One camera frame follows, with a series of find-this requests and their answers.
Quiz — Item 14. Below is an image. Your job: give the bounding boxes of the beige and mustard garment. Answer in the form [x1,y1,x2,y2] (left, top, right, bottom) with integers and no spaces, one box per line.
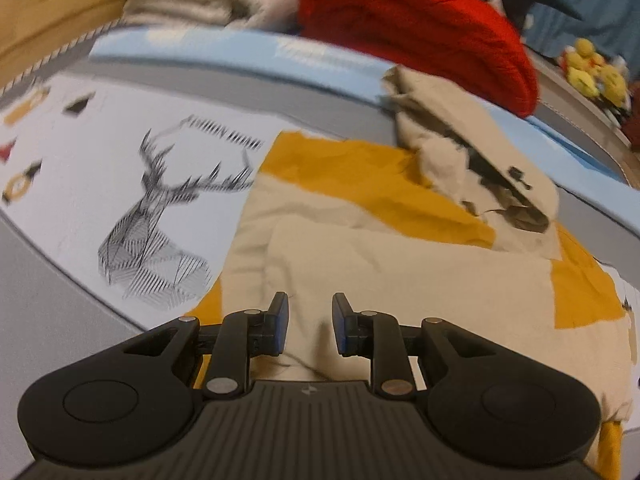
[194,66,636,479]

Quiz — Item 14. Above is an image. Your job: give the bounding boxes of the light blue quilt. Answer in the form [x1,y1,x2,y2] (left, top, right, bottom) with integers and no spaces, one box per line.
[90,27,639,233]

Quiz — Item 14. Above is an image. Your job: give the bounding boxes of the yellow plush toy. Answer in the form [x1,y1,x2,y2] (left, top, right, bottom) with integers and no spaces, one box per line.
[556,37,631,112]

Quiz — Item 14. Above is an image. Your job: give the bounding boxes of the red knitted sweater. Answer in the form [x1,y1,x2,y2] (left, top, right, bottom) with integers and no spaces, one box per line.
[298,0,538,117]

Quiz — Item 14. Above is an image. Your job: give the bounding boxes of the teal blue curtain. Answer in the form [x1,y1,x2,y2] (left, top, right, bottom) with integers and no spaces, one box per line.
[499,0,639,74]

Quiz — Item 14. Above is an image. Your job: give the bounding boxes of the wooden bed frame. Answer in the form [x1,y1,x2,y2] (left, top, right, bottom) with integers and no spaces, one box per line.
[1,0,125,84]

